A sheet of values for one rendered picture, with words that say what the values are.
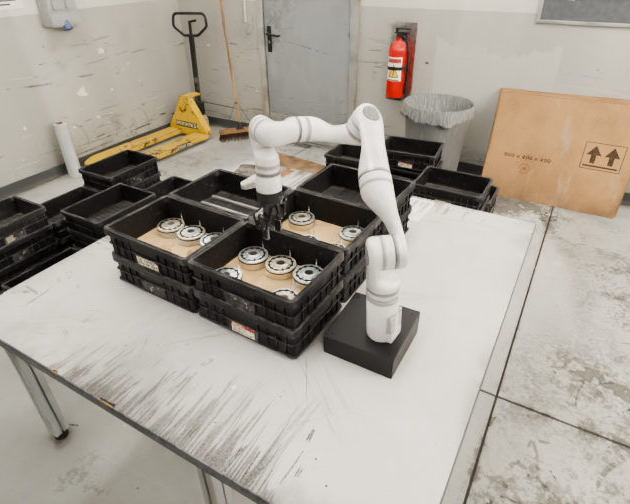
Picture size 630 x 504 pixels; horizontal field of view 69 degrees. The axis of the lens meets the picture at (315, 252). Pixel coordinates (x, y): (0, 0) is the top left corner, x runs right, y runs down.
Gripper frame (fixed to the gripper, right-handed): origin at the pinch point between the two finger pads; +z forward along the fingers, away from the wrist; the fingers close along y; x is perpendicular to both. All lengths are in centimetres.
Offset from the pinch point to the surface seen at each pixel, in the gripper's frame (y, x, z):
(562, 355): 109, -93, 101
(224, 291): -18.3, 5.3, 13.6
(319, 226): 34.8, 4.6, 17.5
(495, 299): 42, -63, 30
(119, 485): -54, 42, 100
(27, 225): 0, 163, 47
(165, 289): -18.4, 33.5, 24.3
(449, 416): -13, -64, 30
